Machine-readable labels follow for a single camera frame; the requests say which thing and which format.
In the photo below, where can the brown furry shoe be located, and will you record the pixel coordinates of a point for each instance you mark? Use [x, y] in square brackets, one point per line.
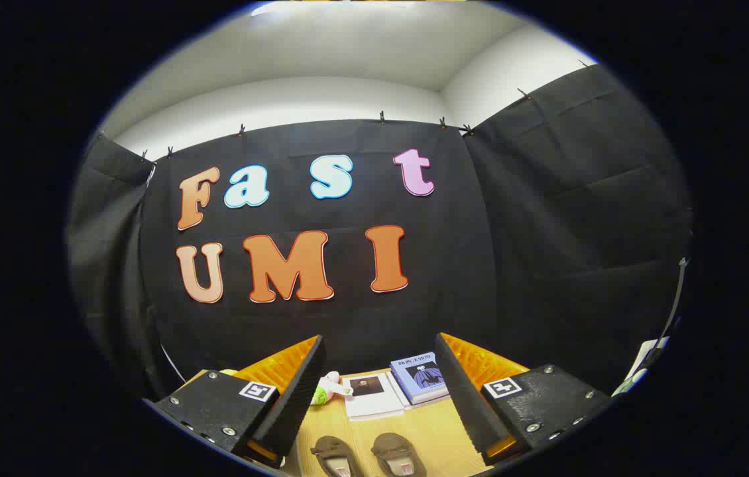
[393, 447]
[333, 450]

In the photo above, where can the blue cover book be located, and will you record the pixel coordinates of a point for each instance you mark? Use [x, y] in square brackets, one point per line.
[417, 377]

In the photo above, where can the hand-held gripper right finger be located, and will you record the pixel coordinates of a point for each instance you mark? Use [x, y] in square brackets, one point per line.
[464, 404]

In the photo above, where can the green and pink plush toy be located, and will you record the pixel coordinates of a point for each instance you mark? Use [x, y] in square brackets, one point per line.
[329, 387]

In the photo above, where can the white book with portrait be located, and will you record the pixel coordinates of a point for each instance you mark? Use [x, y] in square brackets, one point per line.
[374, 397]

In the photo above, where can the black backdrop cloth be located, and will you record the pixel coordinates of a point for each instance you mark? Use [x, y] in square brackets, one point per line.
[480, 265]

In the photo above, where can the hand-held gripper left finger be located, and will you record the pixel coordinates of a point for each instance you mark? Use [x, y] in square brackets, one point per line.
[295, 404]

